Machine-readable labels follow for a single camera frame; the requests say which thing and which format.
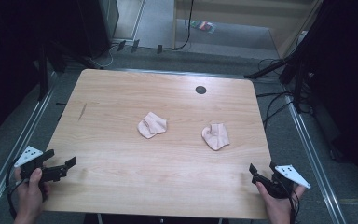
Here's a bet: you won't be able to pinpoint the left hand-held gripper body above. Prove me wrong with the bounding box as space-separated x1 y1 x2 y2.
13 145 68 185

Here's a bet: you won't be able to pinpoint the person's left hand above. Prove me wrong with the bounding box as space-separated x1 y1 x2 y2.
13 167 52 224

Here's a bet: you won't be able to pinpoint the black hanging cable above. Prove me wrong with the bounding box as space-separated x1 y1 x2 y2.
175 0 196 51

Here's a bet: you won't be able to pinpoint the colourful packet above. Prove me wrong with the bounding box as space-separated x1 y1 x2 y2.
190 20 217 35

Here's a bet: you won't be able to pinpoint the person's right hand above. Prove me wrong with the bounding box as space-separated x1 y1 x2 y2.
255 181 308 224

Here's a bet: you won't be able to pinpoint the black metal stand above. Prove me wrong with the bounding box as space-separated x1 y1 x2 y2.
243 46 313 115
36 43 50 102

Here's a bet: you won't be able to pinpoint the pink sock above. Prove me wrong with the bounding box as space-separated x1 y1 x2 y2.
136 111 168 140
200 122 231 152

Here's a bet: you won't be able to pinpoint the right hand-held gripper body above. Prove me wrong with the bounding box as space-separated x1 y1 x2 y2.
251 164 312 200

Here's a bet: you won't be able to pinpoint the metal floor rail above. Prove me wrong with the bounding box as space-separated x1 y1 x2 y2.
0 69 59 220
283 92 348 224

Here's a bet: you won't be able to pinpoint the white floor cable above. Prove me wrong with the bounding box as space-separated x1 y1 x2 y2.
89 43 120 70

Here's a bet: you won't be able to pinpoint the black floor cables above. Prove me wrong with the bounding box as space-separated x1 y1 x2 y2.
255 57 296 130

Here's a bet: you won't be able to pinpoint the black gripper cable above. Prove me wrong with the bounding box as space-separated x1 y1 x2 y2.
287 183 302 224
5 160 24 220

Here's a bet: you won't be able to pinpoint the dark cabinet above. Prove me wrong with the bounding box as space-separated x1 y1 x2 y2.
76 0 120 59

